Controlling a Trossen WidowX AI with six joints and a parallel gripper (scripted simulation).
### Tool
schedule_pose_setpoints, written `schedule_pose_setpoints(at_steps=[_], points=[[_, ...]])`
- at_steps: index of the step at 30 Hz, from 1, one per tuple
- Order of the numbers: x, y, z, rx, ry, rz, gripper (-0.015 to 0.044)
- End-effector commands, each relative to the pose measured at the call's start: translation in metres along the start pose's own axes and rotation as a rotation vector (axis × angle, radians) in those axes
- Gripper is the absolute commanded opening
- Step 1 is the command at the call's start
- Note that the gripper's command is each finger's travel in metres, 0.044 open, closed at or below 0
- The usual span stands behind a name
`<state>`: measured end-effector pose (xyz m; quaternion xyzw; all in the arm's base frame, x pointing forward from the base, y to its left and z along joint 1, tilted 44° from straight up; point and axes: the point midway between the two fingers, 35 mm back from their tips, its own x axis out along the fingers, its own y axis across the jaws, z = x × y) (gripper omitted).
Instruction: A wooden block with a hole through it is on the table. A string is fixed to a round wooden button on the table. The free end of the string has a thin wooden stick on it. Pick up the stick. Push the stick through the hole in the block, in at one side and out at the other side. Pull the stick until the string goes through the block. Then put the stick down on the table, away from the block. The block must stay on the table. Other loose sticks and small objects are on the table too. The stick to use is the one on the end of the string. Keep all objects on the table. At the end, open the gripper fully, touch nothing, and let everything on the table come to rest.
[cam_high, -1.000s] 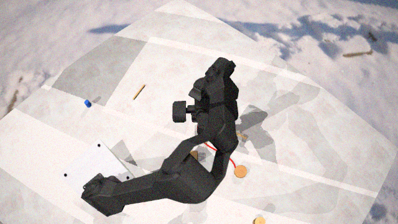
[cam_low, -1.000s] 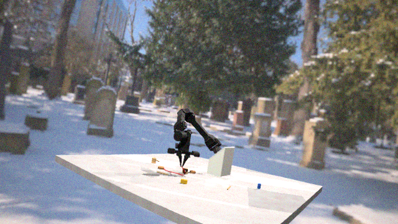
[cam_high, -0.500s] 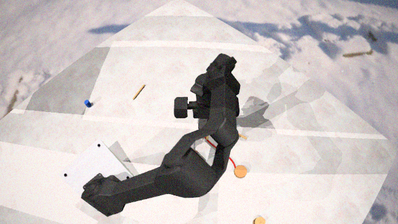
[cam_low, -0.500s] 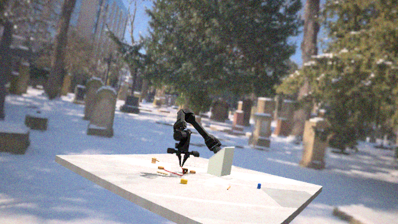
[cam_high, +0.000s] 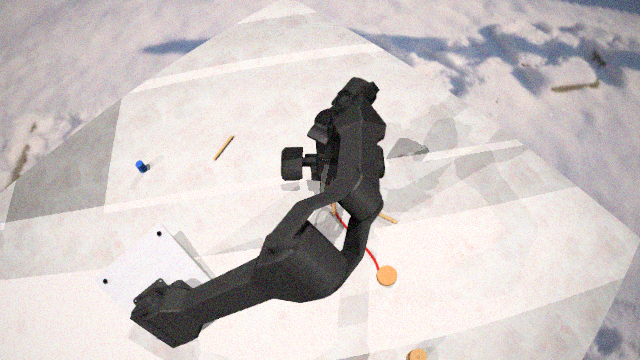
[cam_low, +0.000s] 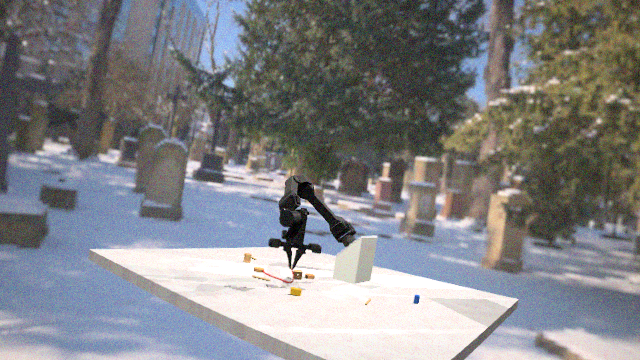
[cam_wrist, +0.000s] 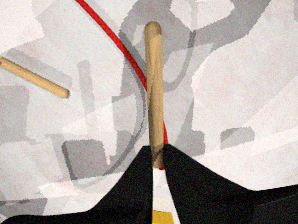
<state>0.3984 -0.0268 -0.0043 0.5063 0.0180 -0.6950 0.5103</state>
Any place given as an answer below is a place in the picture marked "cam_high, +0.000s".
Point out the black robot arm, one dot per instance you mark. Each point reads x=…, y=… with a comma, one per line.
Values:
x=296, y=262

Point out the short blue cylinder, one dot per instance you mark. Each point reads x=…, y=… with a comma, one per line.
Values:
x=141, y=166

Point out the red string with wooden stick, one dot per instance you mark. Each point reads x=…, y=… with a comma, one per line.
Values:
x=333, y=206

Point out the round wooden button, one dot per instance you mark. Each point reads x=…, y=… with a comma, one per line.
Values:
x=386, y=275

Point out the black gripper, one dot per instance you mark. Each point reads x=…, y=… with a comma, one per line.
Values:
x=292, y=161

